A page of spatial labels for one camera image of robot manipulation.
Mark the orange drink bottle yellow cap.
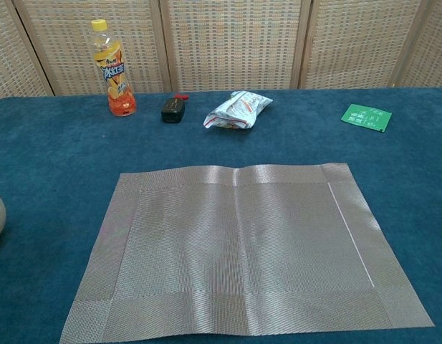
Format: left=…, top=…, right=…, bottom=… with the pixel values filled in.
left=90, top=19, right=138, bottom=118

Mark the small black bottle red cap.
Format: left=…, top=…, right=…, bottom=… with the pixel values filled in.
left=160, top=92, right=190, bottom=124

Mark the grey woven placemat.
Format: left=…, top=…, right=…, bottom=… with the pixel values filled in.
left=58, top=162, right=436, bottom=344

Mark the white snack bag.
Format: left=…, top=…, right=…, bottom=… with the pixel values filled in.
left=203, top=90, right=274, bottom=130

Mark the blue carpet table cover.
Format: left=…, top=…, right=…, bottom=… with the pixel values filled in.
left=0, top=87, right=442, bottom=344

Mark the green tea sachet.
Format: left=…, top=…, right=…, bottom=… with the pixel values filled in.
left=340, top=103, right=393, bottom=133

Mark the woven bamboo folding screen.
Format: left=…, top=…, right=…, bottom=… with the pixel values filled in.
left=0, top=0, right=442, bottom=103

